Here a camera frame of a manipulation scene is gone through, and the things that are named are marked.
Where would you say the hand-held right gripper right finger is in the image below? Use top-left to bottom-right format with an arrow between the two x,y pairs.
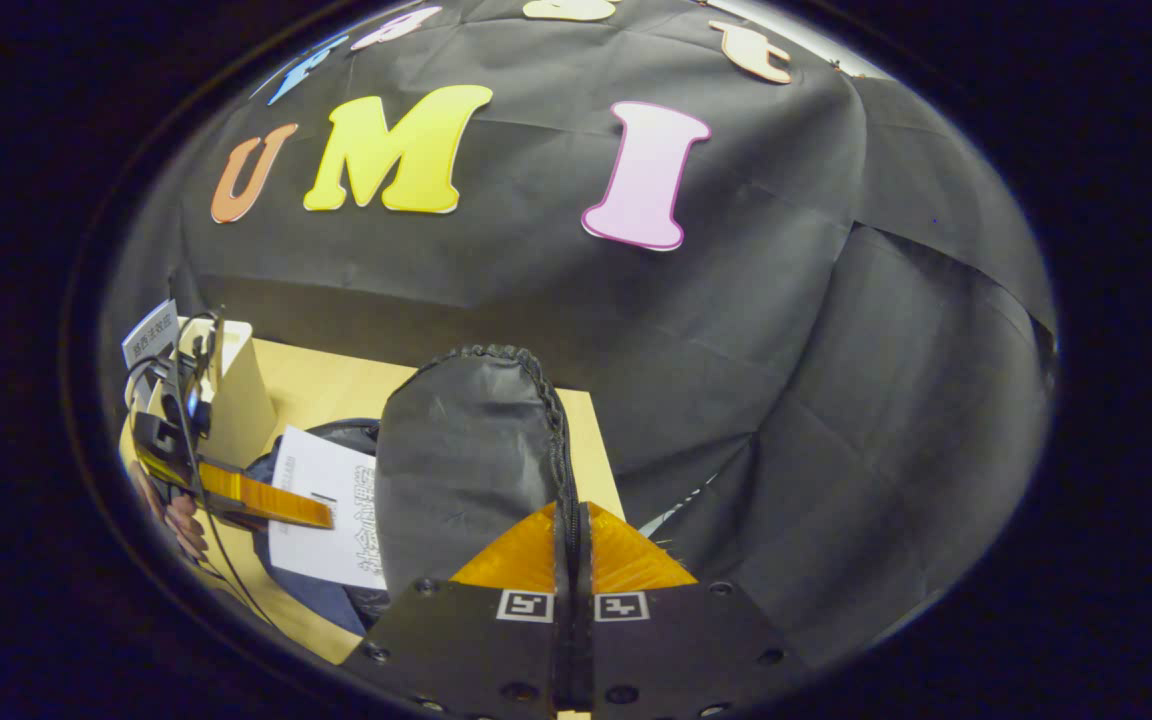
581,500 -> 797,720

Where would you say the black backdrop cloth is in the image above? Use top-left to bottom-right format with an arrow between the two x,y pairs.
101,0 -> 1059,666

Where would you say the cream plastic bookshelf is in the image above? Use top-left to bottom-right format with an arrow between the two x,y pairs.
131,318 -> 279,471

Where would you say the white book with plain cover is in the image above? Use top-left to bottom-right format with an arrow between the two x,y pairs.
268,425 -> 389,591

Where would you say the blue and black schoolbag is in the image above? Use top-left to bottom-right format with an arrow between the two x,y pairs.
244,345 -> 579,637

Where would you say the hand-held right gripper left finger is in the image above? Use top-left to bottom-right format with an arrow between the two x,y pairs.
336,500 -> 562,720

